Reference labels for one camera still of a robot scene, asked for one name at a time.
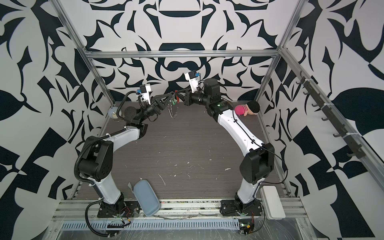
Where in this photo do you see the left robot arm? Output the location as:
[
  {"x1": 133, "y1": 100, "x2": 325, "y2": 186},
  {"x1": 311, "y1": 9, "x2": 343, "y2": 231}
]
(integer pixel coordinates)
[{"x1": 74, "y1": 93, "x2": 174, "y2": 206}]

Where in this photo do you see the blue grey glasses case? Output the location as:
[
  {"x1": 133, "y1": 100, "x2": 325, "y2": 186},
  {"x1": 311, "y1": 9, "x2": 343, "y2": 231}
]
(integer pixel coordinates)
[{"x1": 128, "y1": 179, "x2": 161, "y2": 217}]

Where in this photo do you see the red handled keyring tool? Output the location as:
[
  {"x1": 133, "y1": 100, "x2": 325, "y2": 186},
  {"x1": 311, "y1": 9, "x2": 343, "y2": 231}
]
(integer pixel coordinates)
[{"x1": 168, "y1": 91, "x2": 180, "y2": 119}]

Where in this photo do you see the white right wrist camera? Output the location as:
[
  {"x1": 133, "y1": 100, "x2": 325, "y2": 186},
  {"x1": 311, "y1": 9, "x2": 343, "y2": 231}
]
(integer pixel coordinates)
[{"x1": 184, "y1": 71, "x2": 200, "y2": 93}]

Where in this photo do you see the wall coat hook rack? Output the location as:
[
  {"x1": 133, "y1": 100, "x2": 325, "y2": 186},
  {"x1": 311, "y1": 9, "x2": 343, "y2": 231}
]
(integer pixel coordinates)
[{"x1": 297, "y1": 71, "x2": 367, "y2": 159}]

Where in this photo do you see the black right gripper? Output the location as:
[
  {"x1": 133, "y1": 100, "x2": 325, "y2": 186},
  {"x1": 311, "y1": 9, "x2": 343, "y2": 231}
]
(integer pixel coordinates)
[{"x1": 176, "y1": 87, "x2": 214, "y2": 109}]

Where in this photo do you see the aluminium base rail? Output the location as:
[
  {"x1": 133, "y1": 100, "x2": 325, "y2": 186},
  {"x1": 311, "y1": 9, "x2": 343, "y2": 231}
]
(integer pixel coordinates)
[{"x1": 52, "y1": 197, "x2": 308, "y2": 221}]

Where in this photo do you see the white box on rail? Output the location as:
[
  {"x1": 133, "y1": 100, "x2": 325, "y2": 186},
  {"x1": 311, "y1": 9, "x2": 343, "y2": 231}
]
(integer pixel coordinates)
[{"x1": 260, "y1": 186, "x2": 286, "y2": 220}]

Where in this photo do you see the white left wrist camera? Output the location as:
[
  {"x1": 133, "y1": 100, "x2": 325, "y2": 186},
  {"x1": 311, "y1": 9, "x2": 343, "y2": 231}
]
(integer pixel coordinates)
[{"x1": 137, "y1": 84, "x2": 152, "y2": 105}]

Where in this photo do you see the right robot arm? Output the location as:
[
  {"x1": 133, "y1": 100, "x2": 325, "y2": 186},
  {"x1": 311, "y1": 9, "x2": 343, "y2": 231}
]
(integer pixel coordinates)
[{"x1": 176, "y1": 79, "x2": 275, "y2": 205}]

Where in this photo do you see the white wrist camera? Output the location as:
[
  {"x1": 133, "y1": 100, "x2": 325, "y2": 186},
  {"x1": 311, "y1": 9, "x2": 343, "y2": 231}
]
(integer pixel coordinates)
[
  {"x1": 184, "y1": 71, "x2": 200, "y2": 93},
  {"x1": 137, "y1": 84, "x2": 152, "y2": 105}
]

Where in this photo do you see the pink doll black hair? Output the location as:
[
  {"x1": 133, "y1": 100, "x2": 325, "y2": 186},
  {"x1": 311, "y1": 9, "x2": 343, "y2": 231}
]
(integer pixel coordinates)
[{"x1": 235, "y1": 101, "x2": 260, "y2": 117}]

